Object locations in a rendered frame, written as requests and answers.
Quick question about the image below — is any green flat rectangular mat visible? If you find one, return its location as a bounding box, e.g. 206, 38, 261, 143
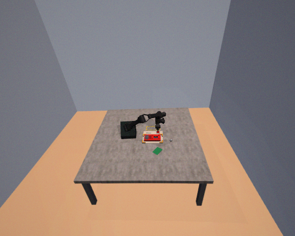
153, 147, 162, 155

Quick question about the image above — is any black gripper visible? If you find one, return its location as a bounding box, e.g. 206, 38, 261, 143
155, 119, 160, 130

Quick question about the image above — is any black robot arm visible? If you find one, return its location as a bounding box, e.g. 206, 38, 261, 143
124, 111, 166, 131

